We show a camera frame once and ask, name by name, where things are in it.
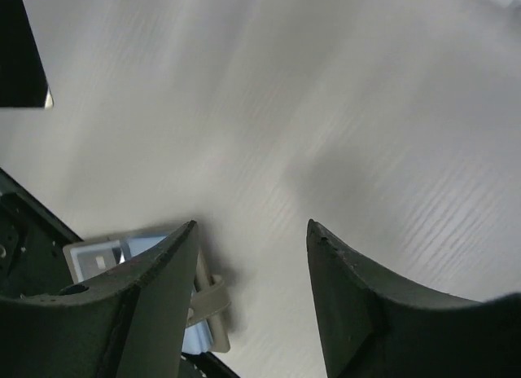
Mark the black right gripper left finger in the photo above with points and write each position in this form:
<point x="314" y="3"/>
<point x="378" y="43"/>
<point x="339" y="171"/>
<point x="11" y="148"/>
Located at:
<point x="127" y="322"/>

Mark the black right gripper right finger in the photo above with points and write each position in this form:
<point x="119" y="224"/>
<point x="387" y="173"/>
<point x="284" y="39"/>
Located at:
<point x="373" y="322"/>

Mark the grey leather card holder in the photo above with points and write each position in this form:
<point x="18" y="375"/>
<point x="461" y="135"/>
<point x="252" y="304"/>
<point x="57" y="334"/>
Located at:
<point x="205" y="328"/>

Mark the black VIP credit card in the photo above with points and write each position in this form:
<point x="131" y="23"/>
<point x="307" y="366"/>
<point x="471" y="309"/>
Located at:
<point x="94" y="263"/>

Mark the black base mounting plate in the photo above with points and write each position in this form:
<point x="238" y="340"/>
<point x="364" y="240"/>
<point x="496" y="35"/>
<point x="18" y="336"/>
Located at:
<point x="34" y="263"/>

